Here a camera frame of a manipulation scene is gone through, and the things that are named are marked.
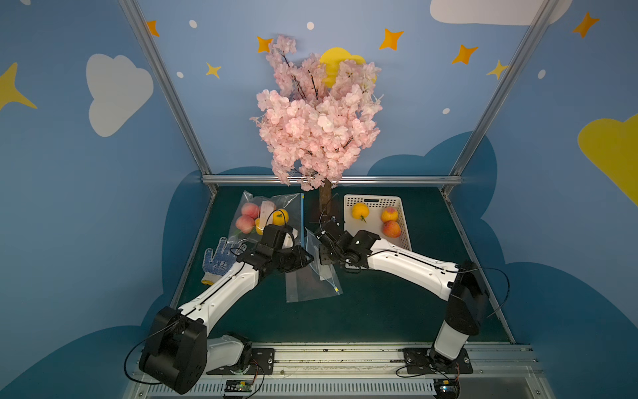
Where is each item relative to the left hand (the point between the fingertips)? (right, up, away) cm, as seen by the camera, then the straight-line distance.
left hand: (313, 255), depth 83 cm
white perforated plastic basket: (+28, +19, +29) cm, 44 cm away
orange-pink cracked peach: (+32, +8, +19) cm, 38 cm away
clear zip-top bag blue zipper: (-10, +19, +29) cm, 36 cm away
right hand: (+5, +2, 0) cm, 5 cm away
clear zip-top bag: (0, -10, +5) cm, 11 cm away
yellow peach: (-15, +13, +23) cm, 30 cm away
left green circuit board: (-22, -36, -11) cm, 44 cm away
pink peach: (-29, +10, +18) cm, 36 cm away
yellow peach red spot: (+20, +15, +25) cm, 35 cm away
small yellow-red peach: (+32, +14, +22) cm, 41 cm away
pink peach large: (-28, +16, +22) cm, 39 cm away
